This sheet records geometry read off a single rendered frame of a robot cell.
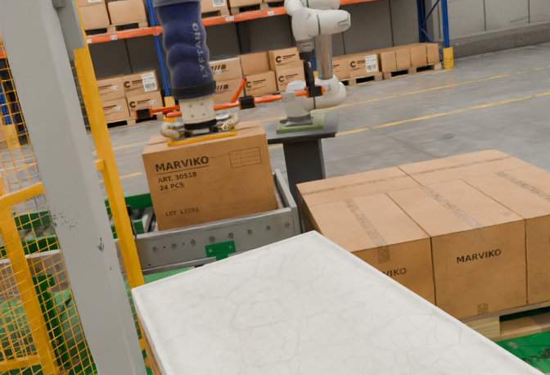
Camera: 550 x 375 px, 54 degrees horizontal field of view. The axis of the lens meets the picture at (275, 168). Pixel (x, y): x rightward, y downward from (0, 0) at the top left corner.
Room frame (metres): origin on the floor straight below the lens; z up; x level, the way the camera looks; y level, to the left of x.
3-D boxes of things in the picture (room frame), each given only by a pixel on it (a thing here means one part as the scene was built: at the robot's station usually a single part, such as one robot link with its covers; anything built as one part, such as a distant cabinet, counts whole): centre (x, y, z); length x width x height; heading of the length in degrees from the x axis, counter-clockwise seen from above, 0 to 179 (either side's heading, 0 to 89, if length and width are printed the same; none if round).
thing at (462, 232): (2.50, -0.74, 0.34); 1.20 x 1.00 x 0.40; 94
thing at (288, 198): (2.75, -0.03, 0.58); 0.70 x 0.03 x 0.06; 4
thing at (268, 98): (2.86, 0.15, 1.08); 0.93 x 0.30 x 0.04; 95
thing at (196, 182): (2.73, 0.33, 0.75); 0.60 x 0.40 x 0.40; 94
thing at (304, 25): (2.78, -0.26, 1.42); 0.13 x 0.11 x 0.16; 89
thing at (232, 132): (2.63, 0.33, 0.97); 0.34 x 0.10 x 0.05; 95
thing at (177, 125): (2.72, 0.34, 1.01); 0.34 x 0.25 x 0.06; 95
